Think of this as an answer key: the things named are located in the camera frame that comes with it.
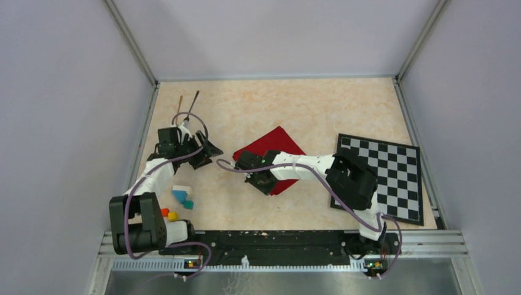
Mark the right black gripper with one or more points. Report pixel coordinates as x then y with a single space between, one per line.
266 190

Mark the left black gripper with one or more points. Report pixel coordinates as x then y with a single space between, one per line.
202 157

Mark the red cloth napkin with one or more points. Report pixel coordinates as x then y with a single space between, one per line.
277 139

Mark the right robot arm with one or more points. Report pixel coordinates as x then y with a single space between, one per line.
350 180

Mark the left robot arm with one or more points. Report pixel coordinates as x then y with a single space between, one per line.
137 222

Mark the black fork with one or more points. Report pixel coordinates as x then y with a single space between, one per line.
192 105

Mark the teal cube block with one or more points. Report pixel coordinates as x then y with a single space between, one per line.
188 204

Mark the gold spoon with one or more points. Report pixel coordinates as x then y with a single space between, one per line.
179 104

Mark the yellow cube block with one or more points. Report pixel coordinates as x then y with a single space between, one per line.
172 216

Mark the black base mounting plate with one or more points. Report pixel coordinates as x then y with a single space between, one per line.
286 247

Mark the black white checkerboard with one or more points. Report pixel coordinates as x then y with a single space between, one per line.
399 192

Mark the aluminium front rail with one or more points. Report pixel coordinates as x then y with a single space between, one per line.
412 244

